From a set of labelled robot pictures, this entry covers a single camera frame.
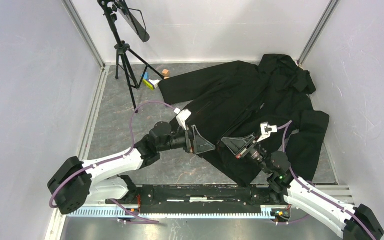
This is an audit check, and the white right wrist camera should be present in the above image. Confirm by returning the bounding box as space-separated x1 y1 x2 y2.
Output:
256 122 278 143

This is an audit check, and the blue block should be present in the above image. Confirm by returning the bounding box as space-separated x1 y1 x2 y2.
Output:
141 71 149 81

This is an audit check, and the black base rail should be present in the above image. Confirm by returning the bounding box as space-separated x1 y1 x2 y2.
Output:
117 184 289 214

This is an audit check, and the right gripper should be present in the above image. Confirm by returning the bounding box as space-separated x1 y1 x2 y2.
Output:
221 132 272 176

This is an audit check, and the black tripod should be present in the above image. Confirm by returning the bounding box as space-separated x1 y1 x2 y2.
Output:
97 0 165 113

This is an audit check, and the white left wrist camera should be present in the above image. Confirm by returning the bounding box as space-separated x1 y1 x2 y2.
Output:
174 108 192 130

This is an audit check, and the white toothed cable strip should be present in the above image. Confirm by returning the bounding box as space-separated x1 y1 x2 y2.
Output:
67 206 290 220

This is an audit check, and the yellow purple white toy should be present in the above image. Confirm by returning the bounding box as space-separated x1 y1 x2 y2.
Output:
142 79 161 90

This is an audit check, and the black jacket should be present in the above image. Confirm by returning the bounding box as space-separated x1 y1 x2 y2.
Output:
158 54 330 187

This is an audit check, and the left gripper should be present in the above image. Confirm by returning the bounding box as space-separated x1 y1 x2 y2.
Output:
158 124 215 154

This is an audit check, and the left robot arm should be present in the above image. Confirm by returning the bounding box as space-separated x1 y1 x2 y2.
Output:
47 121 216 215

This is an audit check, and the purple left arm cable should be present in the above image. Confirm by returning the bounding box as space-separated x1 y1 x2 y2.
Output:
48 100 180 210

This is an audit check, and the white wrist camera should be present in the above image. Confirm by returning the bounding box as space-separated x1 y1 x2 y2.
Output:
174 108 192 130
256 122 278 143

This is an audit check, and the black panel on tripod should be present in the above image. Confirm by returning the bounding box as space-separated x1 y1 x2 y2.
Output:
114 0 150 43

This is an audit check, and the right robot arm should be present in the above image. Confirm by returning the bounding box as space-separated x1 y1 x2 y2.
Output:
221 134 384 240

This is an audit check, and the orange cube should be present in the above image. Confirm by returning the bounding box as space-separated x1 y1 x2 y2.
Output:
161 69 170 77

